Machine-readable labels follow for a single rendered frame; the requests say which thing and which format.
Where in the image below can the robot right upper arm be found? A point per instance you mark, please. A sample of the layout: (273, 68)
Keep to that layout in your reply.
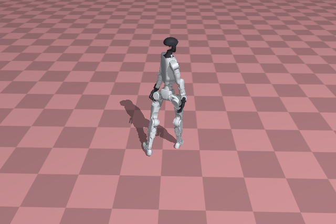
(175, 68)

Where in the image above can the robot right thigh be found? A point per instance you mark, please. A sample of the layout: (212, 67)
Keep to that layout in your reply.
(176, 101)

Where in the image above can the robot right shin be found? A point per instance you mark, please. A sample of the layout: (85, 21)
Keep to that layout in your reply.
(178, 131)

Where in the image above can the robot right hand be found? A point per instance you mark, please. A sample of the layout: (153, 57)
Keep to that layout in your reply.
(182, 105)

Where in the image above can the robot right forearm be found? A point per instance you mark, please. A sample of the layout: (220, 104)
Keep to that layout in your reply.
(181, 89)

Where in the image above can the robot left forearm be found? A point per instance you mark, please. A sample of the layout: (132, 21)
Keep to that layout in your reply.
(159, 81)

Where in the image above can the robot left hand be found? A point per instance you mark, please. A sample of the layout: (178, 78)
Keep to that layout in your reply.
(154, 90)

